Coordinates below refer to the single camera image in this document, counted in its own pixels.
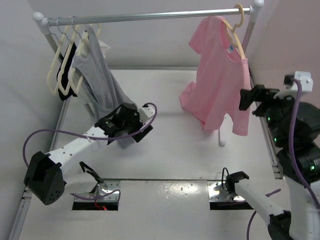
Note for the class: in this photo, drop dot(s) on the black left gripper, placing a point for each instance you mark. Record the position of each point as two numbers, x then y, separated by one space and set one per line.
139 123

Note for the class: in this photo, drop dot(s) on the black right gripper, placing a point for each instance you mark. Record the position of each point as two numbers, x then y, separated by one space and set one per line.
259 93

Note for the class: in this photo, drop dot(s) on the pink t-shirt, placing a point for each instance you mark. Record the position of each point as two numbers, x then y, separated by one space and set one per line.
221 74

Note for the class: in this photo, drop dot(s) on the tan plastic hanger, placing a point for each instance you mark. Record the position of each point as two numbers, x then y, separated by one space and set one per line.
231 31

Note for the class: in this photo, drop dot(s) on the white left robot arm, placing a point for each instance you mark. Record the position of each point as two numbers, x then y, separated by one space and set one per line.
63 170

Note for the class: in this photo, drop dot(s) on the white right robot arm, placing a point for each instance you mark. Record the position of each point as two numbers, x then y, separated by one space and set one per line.
294 126

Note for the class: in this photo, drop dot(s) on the grey t-shirt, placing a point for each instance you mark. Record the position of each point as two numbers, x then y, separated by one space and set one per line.
99 87

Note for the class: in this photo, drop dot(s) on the cream hanger with black garment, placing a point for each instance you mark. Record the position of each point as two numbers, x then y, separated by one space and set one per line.
70 43

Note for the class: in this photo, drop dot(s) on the cream hanger outer left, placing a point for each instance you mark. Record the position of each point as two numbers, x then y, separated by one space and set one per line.
53 83

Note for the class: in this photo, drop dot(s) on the cream hanger with grey shirt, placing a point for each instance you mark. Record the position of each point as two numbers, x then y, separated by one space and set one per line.
75 77

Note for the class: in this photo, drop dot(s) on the white front cover panel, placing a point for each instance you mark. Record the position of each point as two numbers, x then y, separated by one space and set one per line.
148 210

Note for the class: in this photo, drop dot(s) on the white garment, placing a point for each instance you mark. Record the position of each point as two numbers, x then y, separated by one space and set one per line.
105 47

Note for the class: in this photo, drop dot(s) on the silver clothes rack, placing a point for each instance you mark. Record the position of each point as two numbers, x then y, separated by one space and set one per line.
44 24

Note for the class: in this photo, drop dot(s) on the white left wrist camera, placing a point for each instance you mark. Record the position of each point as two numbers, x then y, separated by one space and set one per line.
146 113

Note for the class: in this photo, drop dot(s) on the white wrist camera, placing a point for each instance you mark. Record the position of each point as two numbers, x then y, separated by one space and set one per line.
146 113
293 82

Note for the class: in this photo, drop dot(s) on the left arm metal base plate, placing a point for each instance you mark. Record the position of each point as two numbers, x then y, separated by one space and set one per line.
108 191

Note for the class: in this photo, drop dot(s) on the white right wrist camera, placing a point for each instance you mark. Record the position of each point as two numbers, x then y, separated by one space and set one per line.
293 82

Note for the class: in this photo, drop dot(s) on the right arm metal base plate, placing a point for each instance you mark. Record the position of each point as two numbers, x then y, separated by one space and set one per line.
218 194

